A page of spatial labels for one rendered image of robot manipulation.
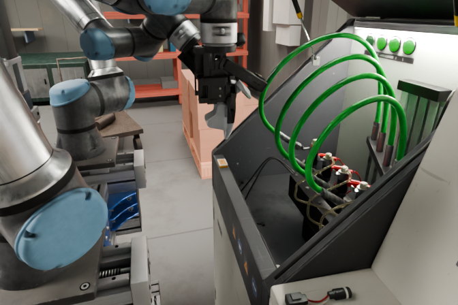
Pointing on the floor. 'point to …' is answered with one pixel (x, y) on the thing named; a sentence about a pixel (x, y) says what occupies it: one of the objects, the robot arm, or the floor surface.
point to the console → (426, 226)
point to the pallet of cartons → (191, 116)
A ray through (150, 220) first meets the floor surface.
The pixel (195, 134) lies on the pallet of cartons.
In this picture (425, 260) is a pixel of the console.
